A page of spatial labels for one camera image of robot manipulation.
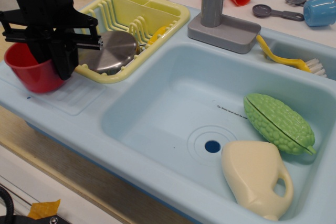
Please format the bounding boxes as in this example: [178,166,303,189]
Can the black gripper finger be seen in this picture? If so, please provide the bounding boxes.
[28,42,51,63]
[51,44,78,80]

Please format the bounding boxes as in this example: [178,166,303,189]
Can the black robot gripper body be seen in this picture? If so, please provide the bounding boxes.
[0,0,104,51]

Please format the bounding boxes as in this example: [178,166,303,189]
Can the red plastic cup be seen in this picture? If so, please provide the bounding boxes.
[4,43,65,93]

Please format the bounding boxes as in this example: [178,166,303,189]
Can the light blue toy sink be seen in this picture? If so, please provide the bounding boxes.
[1,3,335,223]

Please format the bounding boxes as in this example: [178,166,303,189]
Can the blue plastic cup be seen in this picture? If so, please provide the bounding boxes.
[303,0,335,27]

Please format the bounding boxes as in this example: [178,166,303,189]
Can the stainless steel pot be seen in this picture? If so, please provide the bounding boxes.
[79,31,140,75]

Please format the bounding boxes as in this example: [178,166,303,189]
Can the yellow dish drying rack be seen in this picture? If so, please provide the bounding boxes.
[75,0,190,84]

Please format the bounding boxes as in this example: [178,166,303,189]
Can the yellow utensil in rack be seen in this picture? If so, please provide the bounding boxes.
[146,26,168,46]

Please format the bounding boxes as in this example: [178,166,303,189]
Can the grey toy faucet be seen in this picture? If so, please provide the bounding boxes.
[187,0,261,54]

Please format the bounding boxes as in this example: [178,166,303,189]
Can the yellow tape piece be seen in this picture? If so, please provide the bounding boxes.
[27,199,61,220]

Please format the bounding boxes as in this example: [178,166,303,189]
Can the black base with screw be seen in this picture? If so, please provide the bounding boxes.
[12,215,69,224]

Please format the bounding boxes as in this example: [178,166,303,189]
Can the grey toy spoon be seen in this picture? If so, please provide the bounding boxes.
[252,4,304,22]

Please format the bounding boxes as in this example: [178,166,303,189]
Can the green toy bitter gourd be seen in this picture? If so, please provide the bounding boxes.
[244,93,316,155]

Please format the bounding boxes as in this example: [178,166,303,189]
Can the cream toy detergent jug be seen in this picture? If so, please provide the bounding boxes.
[222,140,294,221]

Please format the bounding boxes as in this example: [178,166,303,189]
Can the yellow dish brush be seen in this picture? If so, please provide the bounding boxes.
[256,35,327,78]

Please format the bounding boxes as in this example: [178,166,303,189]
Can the black braided cable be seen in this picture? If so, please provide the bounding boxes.
[0,186,15,218]

